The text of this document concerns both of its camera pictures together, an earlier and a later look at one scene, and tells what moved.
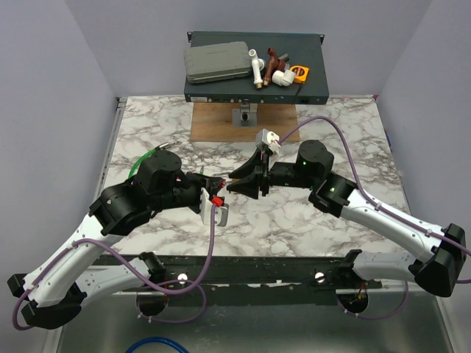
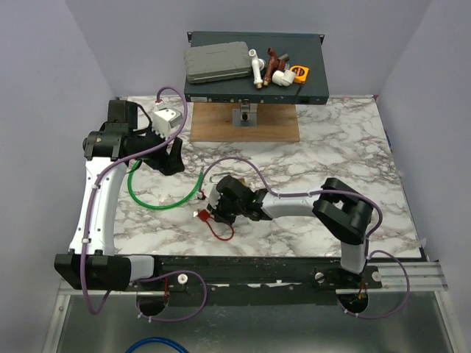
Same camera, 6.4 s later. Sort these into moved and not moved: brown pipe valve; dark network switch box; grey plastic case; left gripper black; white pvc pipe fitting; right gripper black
Moved: right gripper black; left gripper black
Not moved: dark network switch box; white pvc pipe fitting; grey plastic case; brown pipe valve
